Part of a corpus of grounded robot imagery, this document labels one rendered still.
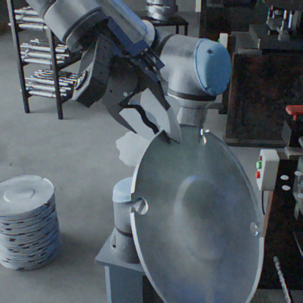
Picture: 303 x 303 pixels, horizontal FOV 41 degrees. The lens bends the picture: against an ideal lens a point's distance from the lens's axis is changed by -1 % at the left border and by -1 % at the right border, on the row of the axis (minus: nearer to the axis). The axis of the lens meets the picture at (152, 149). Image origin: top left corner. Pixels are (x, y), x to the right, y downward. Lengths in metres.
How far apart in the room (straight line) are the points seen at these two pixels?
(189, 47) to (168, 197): 0.45
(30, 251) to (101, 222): 0.43
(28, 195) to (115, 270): 0.68
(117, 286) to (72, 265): 0.61
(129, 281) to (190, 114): 0.57
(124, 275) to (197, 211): 0.70
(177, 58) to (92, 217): 1.35
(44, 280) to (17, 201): 0.36
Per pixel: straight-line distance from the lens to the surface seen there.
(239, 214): 0.68
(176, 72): 0.93
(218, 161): 0.66
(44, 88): 3.28
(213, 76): 0.91
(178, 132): 0.57
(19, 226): 1.75
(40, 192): 1.82
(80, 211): 2.18
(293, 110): 1.47
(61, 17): 0.58
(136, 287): 1.27
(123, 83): 0.57
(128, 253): 1.21
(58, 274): 1.86
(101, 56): 0.54
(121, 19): 0.88
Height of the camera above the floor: 1.31
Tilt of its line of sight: 29 degrees down
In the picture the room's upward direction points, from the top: straight up
